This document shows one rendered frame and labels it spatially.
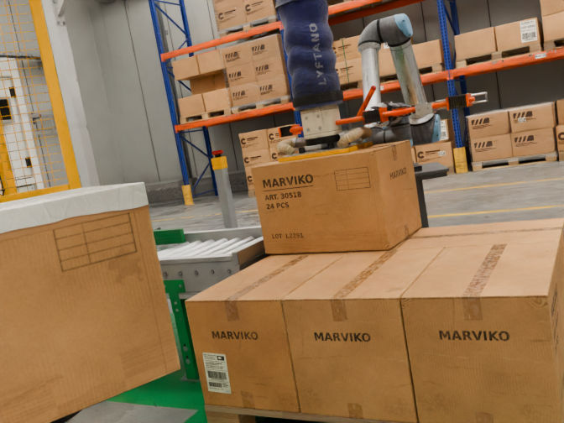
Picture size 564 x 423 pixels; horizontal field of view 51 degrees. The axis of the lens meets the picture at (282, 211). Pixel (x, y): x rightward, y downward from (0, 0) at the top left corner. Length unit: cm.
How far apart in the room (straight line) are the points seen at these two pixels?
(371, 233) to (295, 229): 36
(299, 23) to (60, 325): 176
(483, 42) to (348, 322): 810
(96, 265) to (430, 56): 889
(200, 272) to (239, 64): 863
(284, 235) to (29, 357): 159
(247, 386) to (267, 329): 24
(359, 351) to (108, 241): 96
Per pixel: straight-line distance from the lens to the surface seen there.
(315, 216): 248
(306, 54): 255
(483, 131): 960
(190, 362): 288
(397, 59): 308
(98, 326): 120
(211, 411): 228
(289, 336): 196
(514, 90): 1089
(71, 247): 117
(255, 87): 1090
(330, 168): 240
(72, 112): 584
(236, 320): 205
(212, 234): 338
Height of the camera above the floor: 107
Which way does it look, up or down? 7 degrees down
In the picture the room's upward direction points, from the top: 10 degrees counter-clockwise
